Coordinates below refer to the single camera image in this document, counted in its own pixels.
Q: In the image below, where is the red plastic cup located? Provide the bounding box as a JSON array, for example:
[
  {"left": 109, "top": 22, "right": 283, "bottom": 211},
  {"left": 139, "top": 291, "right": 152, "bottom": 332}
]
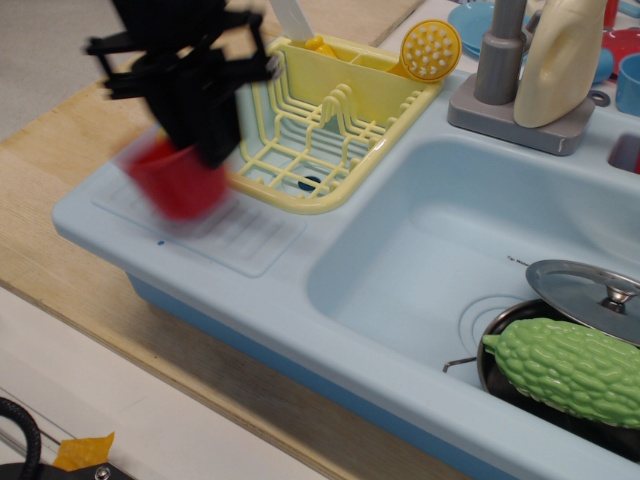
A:
[{"left": 116, "top": 134, "right": 227, "bottom": 221}]

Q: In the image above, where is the yellow dish rack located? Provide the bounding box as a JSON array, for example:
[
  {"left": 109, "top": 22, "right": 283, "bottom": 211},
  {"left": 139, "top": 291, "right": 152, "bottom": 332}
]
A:
[{"left": 227, "top": 37, "right": 444, "bottom": 214}]

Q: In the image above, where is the black cable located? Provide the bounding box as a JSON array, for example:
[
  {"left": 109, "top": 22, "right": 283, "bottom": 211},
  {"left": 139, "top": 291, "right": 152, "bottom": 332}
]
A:
[{"left": 0, "top": 397, "right": 42, "bottom": 480}]

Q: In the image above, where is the green bitter gourd toy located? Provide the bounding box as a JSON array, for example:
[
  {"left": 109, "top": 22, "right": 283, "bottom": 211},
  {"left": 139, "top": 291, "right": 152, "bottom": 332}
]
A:
[{"left": 482, "top": 317, "right": 639, "bottom": 430}]

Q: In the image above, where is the red plastic bowl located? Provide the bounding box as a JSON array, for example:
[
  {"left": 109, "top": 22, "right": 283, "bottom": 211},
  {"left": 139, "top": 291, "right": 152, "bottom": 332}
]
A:
[{"left": 602, "top": 28, "right": 640, "bottom": 72}]

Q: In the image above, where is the white and yellow utensil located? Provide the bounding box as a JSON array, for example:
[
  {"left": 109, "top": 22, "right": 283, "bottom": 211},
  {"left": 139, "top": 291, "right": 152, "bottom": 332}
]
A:
[{"left": 270, "top": 0, "right": 337, "bottom": 59}]

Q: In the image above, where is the light blue toy sink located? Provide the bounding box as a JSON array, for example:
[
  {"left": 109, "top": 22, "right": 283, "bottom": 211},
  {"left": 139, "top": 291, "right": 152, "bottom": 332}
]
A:
[{"left": 51, "top": 67, "right": 640, "bottom": 480}]

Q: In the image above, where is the yellow round scrub brush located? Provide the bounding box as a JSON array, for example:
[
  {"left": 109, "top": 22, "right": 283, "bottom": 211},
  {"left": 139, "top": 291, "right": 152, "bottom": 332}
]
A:
[{"left": 388, "top": 20, "right": 462, "bottom": 83}]

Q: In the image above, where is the cream detergent bottle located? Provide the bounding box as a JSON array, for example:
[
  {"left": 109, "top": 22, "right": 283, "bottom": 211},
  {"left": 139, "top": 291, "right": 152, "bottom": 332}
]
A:
[{"left": 513, "top": 0, "right": 606, "bottom": 128}]

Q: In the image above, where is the blue plastic plate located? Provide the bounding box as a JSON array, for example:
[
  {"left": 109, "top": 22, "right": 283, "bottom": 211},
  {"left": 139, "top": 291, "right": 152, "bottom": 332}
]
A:
[{"left": 447, "top": 1, "right": 532, "bottom": 57}]

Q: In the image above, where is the steel pot lid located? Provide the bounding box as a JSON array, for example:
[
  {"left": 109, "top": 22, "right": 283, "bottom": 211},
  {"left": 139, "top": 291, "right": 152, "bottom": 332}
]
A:
[{"left": 526, "top": 260, "right": 639, "bottom": 346}]

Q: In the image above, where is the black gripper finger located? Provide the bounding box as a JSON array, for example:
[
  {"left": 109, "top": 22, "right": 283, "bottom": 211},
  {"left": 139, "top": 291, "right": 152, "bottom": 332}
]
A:
[
  {"left": 145, "top": 74, "right": 197, "bottom": 150},
  {"left": 179, "top": 74, "right": 240, "bottom": 169}
]

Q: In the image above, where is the blue plastic cup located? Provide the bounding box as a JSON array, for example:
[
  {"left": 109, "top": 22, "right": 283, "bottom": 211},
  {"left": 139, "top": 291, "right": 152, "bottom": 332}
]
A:
[{"left": 615, "top": 54, "right": 640, "bottom": 116}]

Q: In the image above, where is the yellow tape piece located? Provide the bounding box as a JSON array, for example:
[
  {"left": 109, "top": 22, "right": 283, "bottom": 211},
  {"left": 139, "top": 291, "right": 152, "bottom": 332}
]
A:
[{"left": 52, "top": 432, "right": 115, "bottom": 472}]

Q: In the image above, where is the black base with screw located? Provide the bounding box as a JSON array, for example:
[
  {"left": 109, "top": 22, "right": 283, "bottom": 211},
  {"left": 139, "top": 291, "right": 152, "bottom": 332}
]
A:
[{"left": 1, "top": 463, "right": 135, "bottom": 480}]

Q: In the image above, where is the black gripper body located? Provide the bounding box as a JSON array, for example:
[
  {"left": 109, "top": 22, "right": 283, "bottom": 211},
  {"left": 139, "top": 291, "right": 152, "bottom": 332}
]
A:
[{"left": 86, "top": 1, "right": 279, "bottom": 99}]

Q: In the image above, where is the blue plastic bowl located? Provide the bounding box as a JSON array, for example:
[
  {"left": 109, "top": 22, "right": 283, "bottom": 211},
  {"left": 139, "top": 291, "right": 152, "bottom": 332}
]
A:
[{"left": 592, "top": 48, "right": 615, "bottom": 85}]

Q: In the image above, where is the steel pot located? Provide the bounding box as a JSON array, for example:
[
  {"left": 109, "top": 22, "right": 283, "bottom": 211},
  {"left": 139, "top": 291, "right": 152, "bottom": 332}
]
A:
[{"left": 442, "top": 298, "right": 640, "bottom": 464}]

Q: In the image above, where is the grey toy faucet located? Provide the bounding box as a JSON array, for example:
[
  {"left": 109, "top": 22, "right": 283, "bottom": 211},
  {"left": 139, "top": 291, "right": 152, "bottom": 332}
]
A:
[{"left": 447, "top": 1, "right": 595, "bottom": 156}]

